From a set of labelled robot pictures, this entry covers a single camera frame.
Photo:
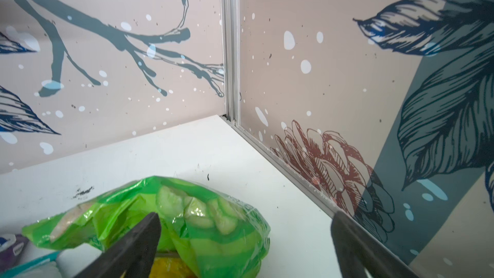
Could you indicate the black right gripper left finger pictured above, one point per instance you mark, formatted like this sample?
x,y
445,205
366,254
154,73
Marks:
x,y
132,256

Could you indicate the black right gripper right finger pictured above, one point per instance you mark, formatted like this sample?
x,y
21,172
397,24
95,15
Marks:
x,y
360,255

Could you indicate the purple Fox's berries candy bag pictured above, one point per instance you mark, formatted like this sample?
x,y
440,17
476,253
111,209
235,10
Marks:
x,y
12,246

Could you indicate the yellow snack bag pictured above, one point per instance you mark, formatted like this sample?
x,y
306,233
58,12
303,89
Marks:
x,y
170,267

